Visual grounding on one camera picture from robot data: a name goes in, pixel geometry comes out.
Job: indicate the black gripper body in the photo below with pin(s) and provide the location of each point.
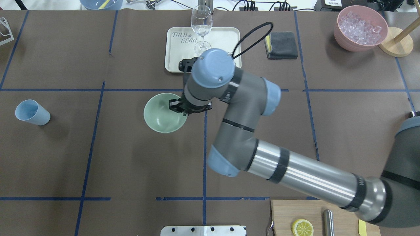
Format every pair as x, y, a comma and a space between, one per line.
193, 109

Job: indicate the green bowl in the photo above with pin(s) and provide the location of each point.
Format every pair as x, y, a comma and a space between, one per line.
159, 117

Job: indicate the light blue cup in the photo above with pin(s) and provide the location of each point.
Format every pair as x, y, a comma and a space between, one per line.
32, 112

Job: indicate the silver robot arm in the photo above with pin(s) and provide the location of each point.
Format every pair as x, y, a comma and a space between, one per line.
250, 132

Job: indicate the blue bowl on side table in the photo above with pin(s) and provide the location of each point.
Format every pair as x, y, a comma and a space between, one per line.
101, 4

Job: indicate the pink bowl with ice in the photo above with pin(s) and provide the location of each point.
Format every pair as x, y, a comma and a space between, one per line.
359, 28

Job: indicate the white bear tray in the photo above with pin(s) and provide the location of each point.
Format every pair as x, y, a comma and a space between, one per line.
181, 41

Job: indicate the clear wine glass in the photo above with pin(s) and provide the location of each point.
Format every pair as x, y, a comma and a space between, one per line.
201, 23

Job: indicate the grey folded cloth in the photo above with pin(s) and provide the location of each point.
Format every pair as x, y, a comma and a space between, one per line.
281, 45

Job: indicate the wooden cutting board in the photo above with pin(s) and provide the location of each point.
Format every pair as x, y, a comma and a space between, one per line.
285, 212

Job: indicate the lemon half slice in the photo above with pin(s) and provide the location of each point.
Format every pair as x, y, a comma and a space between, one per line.
302, 227

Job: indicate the white cup rack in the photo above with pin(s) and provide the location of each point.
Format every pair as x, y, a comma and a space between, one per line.
5, 32

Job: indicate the yellow plastic knife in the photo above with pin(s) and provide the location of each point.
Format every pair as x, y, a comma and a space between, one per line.
362, 229

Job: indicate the wooden cup stand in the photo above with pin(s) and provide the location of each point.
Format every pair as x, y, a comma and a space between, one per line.
398, 42

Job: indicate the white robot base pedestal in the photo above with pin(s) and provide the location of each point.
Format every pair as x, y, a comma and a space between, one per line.
227, 230

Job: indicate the steel knife handle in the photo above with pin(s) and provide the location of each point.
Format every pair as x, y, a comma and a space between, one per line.
328, 223

